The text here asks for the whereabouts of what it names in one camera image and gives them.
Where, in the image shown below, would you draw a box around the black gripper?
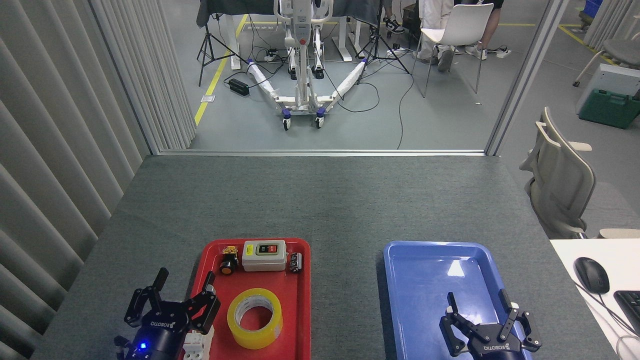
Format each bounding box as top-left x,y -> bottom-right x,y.
439,289 -> 543,360
124,267 -> 221,360

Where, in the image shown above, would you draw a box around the yellow tape roll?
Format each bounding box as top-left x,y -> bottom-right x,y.
227,287 -> 284,350

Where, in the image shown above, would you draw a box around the white circuit breaker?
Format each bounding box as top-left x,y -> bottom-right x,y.
182,324 -> 216,360

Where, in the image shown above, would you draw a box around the blue plastic tray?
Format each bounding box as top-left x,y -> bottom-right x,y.
383,240 -> 534,360

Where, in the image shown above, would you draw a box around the black orange push button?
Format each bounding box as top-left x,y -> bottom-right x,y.
220,245 -> 240,276

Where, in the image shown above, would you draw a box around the black computer mouse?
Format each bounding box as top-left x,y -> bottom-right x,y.
573,256 -> 611,295

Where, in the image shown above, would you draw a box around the white desk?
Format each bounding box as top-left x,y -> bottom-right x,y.
550,238 -> 640,360

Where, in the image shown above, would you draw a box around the red plastic tray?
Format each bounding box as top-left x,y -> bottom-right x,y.
175,238 -> 312,360

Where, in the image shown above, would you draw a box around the black keyboard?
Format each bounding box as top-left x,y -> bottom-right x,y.
613,290 -> 640,336

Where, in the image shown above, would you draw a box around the beige office chair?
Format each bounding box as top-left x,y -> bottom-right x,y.
519,106 -> 640,240

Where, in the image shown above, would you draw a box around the grey vertical blinds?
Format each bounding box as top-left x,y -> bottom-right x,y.
0,0 -> 197,360

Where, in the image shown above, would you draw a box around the green plastic case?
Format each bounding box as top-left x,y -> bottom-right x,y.
579,88 -> 640,130

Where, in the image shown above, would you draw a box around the black tripod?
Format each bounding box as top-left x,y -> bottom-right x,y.
356,0 -> 411,76
196,12 -> 249,87

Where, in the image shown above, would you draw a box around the white wheeled stand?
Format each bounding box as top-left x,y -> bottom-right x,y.
246,0 -> 370,132

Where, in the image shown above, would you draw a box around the grey box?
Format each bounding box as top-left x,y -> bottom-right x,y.
575,63 -> 640,116

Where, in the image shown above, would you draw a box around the white chair with metal legs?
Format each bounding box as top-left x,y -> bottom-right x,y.
411,3 -> 495,99

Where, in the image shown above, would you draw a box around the person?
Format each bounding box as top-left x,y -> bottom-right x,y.
369,0 -> 406,42
452,0 -> 505,61
416,0 -> 457,72

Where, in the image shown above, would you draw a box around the grey padded chair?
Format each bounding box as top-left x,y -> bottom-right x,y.
572,39 -> 640,88

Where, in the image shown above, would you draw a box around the blue bin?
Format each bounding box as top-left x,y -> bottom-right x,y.
580,0 -> 606,23

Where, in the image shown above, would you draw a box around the white two-button switch box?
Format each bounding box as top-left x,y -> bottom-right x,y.
242,239 -> 288,272

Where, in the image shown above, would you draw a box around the long black floor cable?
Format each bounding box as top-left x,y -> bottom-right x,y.
396,72 -> 417,150

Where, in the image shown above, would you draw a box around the silver frame rail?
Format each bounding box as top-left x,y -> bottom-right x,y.
157,149 -> 488,157

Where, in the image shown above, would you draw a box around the silver frame post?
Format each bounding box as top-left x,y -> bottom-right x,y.
484,0 -> 571,157

